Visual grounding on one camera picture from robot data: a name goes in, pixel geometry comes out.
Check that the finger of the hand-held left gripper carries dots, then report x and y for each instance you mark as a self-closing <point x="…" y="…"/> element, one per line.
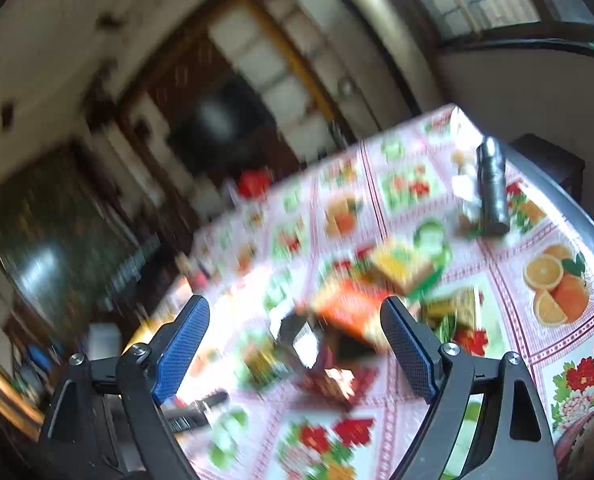
<point x="197" y="407"/>

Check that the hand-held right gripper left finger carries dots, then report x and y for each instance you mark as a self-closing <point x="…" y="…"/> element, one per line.
<point x="182" y="350"/>

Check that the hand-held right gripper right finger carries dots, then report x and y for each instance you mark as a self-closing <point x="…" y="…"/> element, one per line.
<point x="409" y="355"/>

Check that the yellow cardboard box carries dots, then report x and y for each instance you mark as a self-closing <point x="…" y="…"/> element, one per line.
<point x="144" y="327"/>

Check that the green snack packet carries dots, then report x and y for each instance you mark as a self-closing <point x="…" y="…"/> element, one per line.
<point x="449" y="310"/>

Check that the orange cracker packet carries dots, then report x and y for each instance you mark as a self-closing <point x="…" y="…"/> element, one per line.
<point x="352" y="310"/>

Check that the olive yellow snack packet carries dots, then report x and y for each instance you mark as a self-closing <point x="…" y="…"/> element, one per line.
<point x="262" y="362"/>

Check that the green label cracker packet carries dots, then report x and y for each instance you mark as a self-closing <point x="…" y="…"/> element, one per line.
<point x="404" y="267"/>

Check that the floral tablecloth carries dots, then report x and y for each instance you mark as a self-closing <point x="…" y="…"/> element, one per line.
<point x="507" y="280"/>

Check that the small green candy wrapper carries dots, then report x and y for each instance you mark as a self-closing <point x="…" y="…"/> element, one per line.
<point x="469" y="225"/>

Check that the dark painted panel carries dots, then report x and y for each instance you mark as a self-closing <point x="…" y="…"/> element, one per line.
<point x="52" y="240"/>

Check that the black flashlight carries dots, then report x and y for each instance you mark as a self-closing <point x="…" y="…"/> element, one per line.
<point x="493" y="195"/>

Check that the red plastic bag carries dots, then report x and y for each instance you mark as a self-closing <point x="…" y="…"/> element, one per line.
<point x="254" y="183"/>

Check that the black television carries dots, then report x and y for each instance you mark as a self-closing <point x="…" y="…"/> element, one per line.
<point x="217" y="125"/>

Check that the yellow wooden pillar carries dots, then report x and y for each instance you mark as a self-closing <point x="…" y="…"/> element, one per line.
<point x="297" y="65"/>

